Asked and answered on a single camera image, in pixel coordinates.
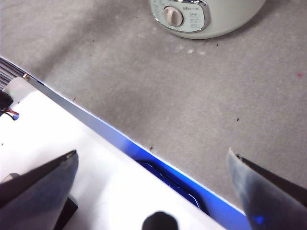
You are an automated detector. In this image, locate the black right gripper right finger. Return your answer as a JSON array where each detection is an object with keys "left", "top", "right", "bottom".
[{"left": 227, "top": 148, "right": 307, "bottom": 230}]

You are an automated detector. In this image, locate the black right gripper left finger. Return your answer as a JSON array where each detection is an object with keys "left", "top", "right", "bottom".
[{"left": 0, "top": 150, "right": 79, "bottom": 230}]

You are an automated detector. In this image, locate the pale green electric pot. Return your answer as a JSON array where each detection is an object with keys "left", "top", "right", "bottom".
[{"left": 148, "top": 0, "right": 267, "bottom": 40}]

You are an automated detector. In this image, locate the black ribbed vent panel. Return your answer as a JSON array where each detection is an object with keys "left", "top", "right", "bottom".
[{"left": 0, "top": 57, "right": 26, "bottom": 91}]

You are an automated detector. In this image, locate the red and black wire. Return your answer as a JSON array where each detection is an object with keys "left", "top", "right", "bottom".
[{"left": 0, "top": 107, "right": 20, "bottom": 121}]

